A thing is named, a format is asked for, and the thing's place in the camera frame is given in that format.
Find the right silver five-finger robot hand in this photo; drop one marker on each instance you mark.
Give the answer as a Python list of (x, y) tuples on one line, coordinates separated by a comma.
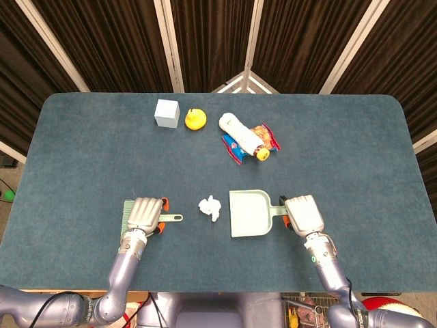
[(303, 213)]

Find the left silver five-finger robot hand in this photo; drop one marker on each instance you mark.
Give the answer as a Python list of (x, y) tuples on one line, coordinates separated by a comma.
[(145, 213)]

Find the light green hand brush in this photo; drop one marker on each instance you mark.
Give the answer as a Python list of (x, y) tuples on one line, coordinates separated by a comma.
[(172, 217)]

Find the light green plastic dustpan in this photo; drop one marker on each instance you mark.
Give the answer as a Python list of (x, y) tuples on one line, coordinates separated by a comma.
[(247, 215)]

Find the white paper ball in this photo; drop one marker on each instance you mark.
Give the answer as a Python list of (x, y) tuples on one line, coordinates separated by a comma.
[(203, 206), (215, 216), (212, 201)]

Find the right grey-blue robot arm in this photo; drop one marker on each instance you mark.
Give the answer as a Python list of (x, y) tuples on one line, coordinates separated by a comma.
[(327, 266)]

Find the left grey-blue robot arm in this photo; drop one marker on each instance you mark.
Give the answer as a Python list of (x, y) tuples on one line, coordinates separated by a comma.
[(123, 270)]

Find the blue red snack bag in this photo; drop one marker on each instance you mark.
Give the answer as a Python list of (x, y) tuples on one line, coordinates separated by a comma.
[(232, 150)]

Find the pale blue cube block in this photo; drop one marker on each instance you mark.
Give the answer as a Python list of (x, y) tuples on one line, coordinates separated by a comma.
[(166, 114)]

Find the white bottle with yellow cap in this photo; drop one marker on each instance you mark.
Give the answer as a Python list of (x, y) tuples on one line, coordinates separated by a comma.
[(240, 133)]

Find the grey-blue robot torso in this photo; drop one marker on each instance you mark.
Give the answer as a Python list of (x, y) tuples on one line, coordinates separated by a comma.
[(211, 309)]

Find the small green floor object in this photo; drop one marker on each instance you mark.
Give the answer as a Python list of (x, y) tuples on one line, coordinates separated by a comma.
[(8, 194)]

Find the black box on floor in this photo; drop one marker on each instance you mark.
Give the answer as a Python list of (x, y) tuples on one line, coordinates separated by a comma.
[(7, 161)]

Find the dark brown curtain panel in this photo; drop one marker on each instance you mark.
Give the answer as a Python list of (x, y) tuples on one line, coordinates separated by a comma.
[(109, 44), (17, 85), (300, 44), (211, 41), (406, 61)]

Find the white screen frame post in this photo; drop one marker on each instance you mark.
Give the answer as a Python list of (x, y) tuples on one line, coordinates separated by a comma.
[(350, 44), (53, 44), (12, 152), (169, 44), (253, 44), (425, 143)]

